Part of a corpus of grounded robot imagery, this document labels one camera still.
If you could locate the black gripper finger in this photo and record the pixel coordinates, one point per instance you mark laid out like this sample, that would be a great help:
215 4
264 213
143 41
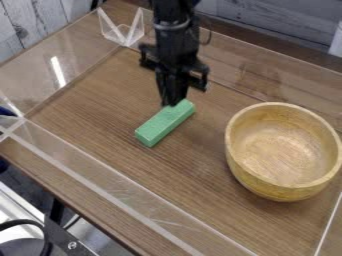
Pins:
164 86
180 87

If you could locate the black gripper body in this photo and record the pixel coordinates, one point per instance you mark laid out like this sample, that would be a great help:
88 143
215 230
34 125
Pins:
173 53

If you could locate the green rectangular block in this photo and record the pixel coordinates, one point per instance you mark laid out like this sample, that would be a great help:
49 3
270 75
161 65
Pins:
163 122

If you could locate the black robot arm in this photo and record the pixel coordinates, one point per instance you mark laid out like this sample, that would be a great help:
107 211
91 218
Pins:
173 12

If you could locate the brown wooden bowl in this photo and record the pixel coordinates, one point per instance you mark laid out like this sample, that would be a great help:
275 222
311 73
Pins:
283 151

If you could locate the clear acrylic tray walls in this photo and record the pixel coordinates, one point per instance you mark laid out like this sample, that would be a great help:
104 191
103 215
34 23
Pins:
167 199

